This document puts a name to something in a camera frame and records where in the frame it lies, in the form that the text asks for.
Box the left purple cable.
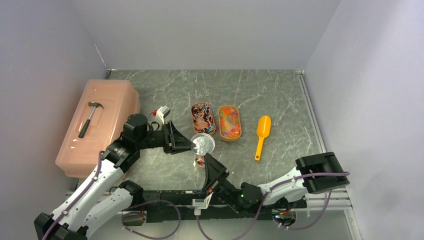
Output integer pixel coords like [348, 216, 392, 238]
[121, 200, 182, 240]

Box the pink plastic storage box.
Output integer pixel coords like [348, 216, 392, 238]
[55, 79, 140, 178]

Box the black hammer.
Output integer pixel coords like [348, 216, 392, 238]
[78, 102, 104, 139]

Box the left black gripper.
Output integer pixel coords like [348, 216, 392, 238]
[136, 119, 196, 155]

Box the black base frame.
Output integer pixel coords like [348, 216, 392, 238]
[117, 180, 307, 223]

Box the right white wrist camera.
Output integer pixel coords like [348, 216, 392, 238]
[191, 193, 213, 217]

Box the orange plastic scoop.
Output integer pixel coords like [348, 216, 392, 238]
[254, 115, 272, 161]

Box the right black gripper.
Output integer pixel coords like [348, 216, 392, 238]
[201, 152, 245, 214]

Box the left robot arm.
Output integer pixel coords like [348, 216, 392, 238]
[34, 113, 195, 240]

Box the aluminium table rail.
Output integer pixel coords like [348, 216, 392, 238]
[295, 70, 363, 240]

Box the tray of gummy candies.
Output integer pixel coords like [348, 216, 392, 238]
[218, 105, 242, 142]

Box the clear plastic jar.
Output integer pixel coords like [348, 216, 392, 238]
[193, 155, 205, 169]

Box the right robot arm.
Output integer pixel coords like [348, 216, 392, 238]
[191, 152, 350, 216]

